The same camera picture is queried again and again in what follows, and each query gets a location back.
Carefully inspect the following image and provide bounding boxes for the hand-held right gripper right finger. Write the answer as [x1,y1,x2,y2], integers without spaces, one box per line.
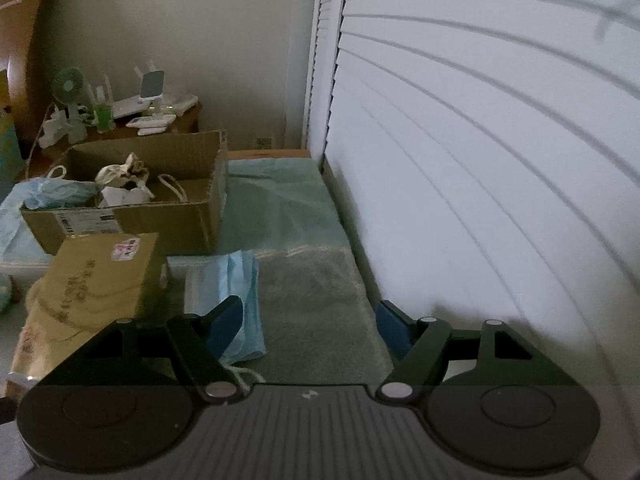
[375,300,576,403]

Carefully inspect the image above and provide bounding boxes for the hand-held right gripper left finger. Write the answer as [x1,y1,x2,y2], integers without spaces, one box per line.
[37,296,244,403]

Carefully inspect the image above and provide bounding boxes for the blue face mask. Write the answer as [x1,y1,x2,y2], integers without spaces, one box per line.
[167,251,267,386]

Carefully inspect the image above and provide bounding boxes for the floral drawstring bag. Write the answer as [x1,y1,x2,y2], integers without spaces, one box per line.
[95,152,193,206]

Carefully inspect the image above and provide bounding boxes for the blue mask packet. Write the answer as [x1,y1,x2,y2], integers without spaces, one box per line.
[10,177,98,211]

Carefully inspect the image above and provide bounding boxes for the small closed cardboard box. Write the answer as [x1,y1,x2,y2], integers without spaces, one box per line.
[29,232,162,328]

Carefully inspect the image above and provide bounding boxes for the brown paper wrapper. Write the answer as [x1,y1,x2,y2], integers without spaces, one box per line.
[10,280,106,378]

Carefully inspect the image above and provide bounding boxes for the wooden nightstand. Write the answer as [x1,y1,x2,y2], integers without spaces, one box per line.
[20,101,203,181]

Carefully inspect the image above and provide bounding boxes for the white router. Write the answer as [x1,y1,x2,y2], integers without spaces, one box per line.
[95,62,200,121]

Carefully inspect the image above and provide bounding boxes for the green spray bottle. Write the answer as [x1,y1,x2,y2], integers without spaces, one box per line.
[95,74,113,131]

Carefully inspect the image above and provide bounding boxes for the white device with dark screen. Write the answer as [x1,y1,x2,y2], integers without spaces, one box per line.
[140,71,162,116]

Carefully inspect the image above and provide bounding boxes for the white power strip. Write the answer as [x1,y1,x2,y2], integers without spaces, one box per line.
[37,112,71,150]

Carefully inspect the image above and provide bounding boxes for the green desk fan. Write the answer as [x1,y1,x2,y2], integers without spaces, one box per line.
[52,67,88,143]

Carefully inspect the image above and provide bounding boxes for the wooden headboard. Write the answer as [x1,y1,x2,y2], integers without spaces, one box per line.
[0,0,58,126]

